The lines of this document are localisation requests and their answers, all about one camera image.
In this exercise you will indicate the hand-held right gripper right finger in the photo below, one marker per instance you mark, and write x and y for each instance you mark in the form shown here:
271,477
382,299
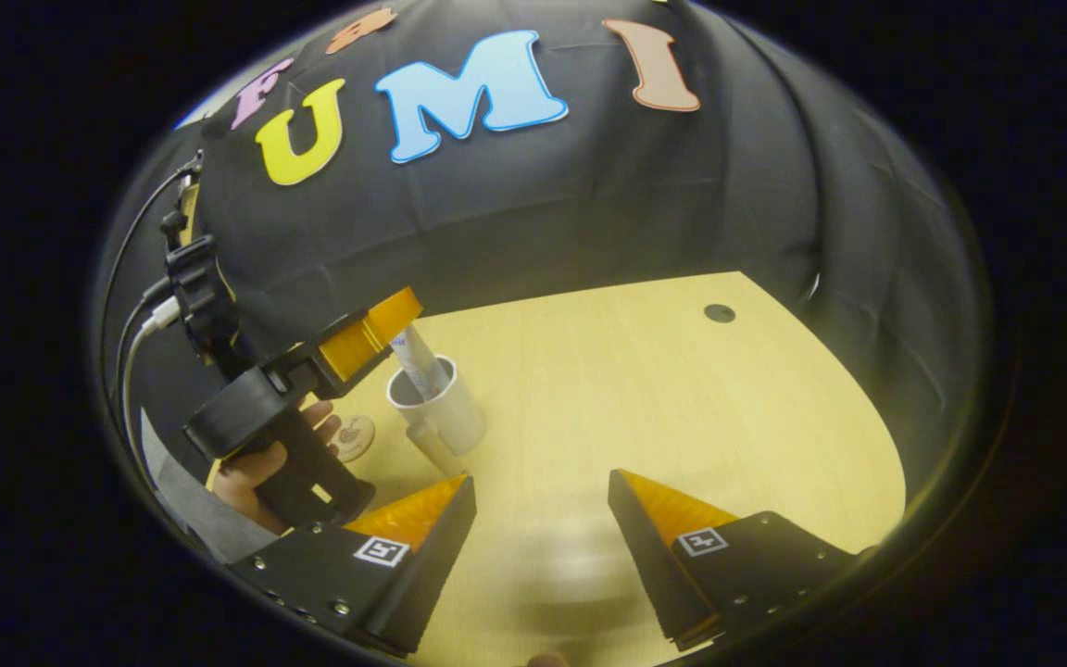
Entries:
649,565

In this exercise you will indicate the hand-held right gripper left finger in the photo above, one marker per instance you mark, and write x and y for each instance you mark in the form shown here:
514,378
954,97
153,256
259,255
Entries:
432,565

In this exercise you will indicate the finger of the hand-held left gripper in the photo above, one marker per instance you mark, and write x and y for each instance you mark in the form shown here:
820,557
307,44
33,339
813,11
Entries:
362,338

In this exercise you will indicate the white toothpaste tube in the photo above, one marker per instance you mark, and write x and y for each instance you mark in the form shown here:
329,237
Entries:
418,366

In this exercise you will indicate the round wooden coaster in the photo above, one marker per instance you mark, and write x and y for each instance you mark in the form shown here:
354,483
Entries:
357,437

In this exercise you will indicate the black backdrop cloth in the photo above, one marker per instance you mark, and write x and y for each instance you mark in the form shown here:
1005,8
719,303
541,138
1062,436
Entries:
589,204

